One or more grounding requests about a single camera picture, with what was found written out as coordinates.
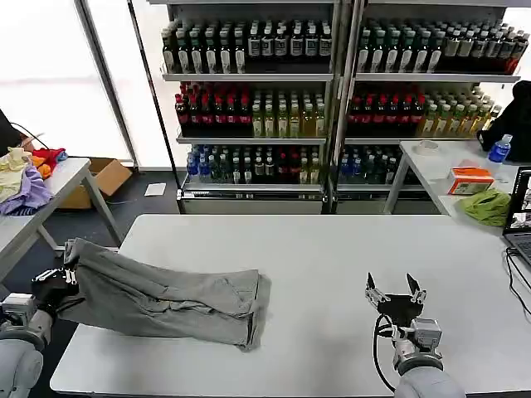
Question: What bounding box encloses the brown cardboard box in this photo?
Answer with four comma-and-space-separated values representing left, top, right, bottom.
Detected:
57, 157, 134, 211

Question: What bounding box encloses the shelf unit with bottles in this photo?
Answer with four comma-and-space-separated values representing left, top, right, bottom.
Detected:
159, 0, 339, 215
331, 0, 524, 215

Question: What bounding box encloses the pale grey shirt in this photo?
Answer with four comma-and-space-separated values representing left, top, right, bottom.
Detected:
56, 237, 273, 353

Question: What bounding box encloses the red cloth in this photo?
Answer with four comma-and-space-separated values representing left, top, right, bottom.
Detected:
31, 147, 67, 172

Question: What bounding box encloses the black laptop cable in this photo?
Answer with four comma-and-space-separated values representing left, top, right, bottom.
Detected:
503, 245, 531, 325

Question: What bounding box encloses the orange tissue box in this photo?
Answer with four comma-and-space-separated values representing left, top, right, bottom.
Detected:
446, 166, 497, 197

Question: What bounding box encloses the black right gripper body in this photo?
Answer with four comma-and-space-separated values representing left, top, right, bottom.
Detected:
375, 292, 421, 327

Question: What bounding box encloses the purple cloth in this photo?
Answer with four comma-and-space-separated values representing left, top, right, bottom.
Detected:
0, 161, 56, 216

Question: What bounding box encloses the black laptop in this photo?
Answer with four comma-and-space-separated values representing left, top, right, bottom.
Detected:
501, 165, 531, 267

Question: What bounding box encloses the blue water bottle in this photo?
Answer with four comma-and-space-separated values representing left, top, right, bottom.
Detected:
486, 133, 514, 165

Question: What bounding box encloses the orange cloth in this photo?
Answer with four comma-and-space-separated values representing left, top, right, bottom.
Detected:
31, 156, 54, 180

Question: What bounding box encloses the grey window frame post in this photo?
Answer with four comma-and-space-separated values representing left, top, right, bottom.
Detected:
74, 0, 140, 171

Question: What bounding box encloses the clear tape roll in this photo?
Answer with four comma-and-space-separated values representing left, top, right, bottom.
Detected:
416, 139, 441, 157

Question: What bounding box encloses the pale yellow cloth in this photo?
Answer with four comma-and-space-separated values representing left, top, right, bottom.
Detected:
0, 147, 35, 204

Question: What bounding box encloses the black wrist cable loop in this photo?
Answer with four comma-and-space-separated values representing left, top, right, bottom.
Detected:
372, 313, 400, 393

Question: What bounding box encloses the black bag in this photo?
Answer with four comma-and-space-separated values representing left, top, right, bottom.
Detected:
0, 108, 27, 155

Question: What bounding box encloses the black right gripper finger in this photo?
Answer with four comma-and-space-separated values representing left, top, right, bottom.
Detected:
405, 272, 427, 306
364, 271, 390, 308

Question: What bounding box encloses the person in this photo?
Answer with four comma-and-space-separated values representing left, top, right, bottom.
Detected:
475, 80, 531, 163

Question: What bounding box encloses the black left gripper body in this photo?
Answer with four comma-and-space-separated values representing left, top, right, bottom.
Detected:
31, 274, 82, 314

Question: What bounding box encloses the thin black pole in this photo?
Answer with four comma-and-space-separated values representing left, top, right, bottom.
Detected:
126, 0, 184, 213

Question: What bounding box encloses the green cloth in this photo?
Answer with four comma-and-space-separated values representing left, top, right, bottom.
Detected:
457, 187, 513, 228

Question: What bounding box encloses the grey side table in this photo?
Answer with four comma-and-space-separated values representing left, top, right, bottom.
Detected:
0, 157, 124, 292

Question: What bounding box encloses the white desk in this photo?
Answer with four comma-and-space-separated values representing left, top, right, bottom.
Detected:
382, 138, 531, 234

